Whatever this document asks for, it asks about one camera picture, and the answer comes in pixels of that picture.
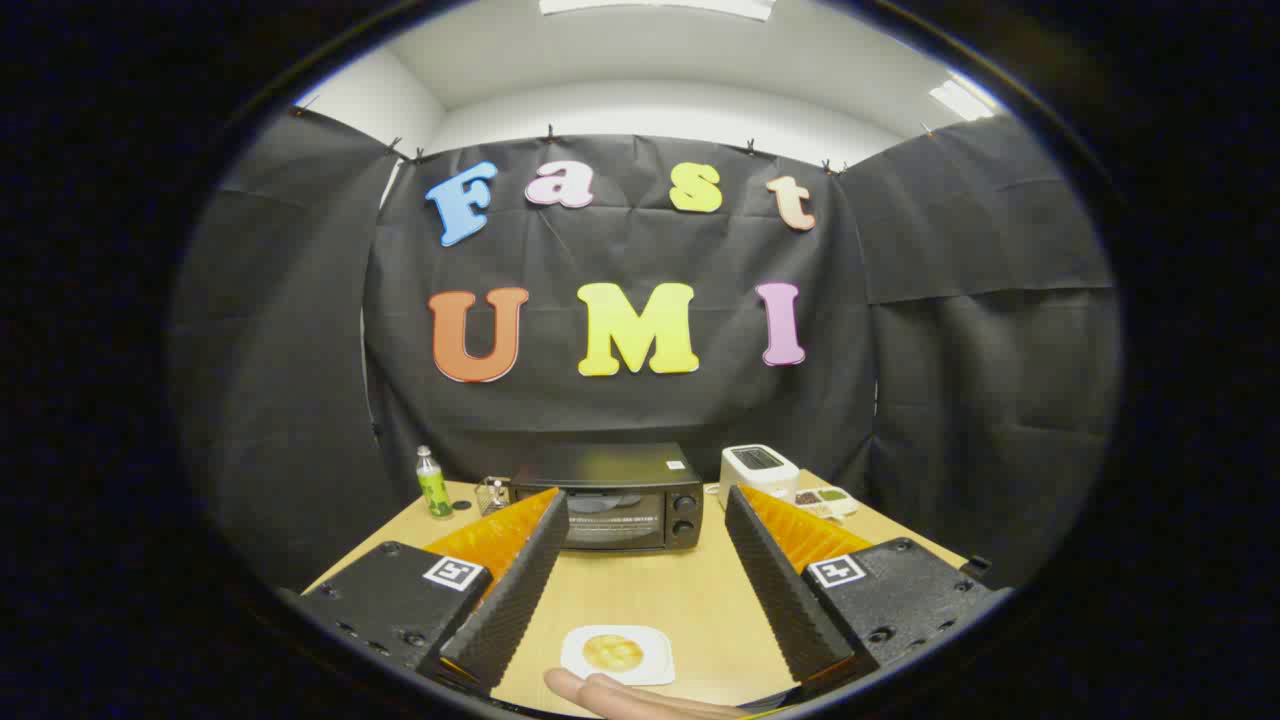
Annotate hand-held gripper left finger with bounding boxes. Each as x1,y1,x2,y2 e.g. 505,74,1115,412
297,487,571,698

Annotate white pop-up toaster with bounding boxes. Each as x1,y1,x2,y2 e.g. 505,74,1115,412
718,444,801,511

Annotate black toaster oven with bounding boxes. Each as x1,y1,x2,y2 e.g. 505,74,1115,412
508,443,705,552

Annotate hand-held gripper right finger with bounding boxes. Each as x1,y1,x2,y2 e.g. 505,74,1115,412
724,485,1011,691

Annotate round golden bread bun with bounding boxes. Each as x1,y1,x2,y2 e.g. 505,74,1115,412
583,634,645,673

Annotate ceiling light panel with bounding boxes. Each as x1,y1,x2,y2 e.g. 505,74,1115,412
540,0,776,21
928,78,998,122

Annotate white divided condiment dish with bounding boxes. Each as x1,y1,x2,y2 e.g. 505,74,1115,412
793,486,859,523

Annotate white square plate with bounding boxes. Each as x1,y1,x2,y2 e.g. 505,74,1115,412
559,625,677,687

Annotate green label plastic bottle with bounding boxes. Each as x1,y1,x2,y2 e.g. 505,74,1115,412
415,445,454,519

